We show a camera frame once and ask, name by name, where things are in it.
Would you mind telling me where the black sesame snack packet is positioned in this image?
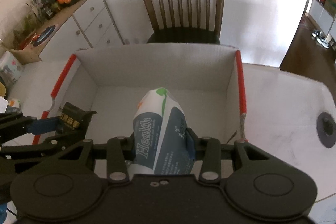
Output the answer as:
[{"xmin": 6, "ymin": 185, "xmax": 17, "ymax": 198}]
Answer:
[{"xmin": 58, "ymin": 102, "xmax": 97, "ymax": 139}]

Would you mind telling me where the white navy Health package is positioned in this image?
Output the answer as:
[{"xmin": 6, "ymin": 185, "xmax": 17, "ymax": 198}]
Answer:
[{"xmin": 129, "ymin": 88, "xmax": 194, "ymax": 176}]

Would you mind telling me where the red cardboard box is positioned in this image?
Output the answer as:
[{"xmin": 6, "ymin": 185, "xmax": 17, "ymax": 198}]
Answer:
[{"xmin": 32, "ymin": 43, "xmax": 249, "ymax": 177}]

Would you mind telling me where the white drawer sideboard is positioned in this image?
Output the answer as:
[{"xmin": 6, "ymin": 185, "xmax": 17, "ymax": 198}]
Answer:
[{"xmin": 9, "ymin": 0, "xmax": 123, "ymax": 64}]

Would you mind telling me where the far wooden chair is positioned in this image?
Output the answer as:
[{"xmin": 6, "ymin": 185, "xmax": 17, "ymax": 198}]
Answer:
[{"xmin": 143, "ymin": 0, "xmax": 224, "ymax": 44}]

